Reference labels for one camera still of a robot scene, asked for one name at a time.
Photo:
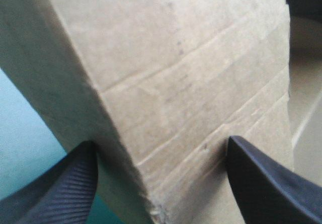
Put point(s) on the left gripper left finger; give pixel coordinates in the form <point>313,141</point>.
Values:
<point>60,193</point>

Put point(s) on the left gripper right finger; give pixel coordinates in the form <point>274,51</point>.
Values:
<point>271,193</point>

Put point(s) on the brown cardboard box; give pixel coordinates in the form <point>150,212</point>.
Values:
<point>176,70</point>

